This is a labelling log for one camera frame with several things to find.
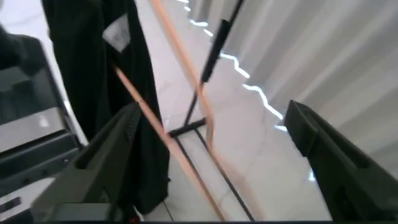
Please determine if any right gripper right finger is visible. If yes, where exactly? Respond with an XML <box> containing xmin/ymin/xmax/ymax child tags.
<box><xmin>284</xmin><ymin>100</ymin><xmax>398</xmax><ymax>222</ymax></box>

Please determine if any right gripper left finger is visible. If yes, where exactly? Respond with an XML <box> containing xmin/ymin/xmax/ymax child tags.
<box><xmin>30</xmin><ymin>103</ymin><xmax>141</xmax><ymax>222</ymax></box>

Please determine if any pink clothes hanger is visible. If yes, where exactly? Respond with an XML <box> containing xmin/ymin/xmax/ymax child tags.
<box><xmin>114</xmin><ymin>0</ymin><xmax>268</xmax><ymax>222</ymax></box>

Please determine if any black garment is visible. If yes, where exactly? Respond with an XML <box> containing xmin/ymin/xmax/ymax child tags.
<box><xmin>42</xmin><ymin>0</ymin><xmax>171</xmax><ymax>215</ymax></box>

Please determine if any black clothes rack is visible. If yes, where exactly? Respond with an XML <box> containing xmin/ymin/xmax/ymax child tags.
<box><xmin>167</xmin><ymin>0</ymin><xmax>256</xmax><ymax>222</ymax></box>

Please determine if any white curtain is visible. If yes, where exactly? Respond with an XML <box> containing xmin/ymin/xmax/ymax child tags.
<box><xmin>186</xmin><ymin>0</ymin><xmax>398</xmax><ymax>178</ymax></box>

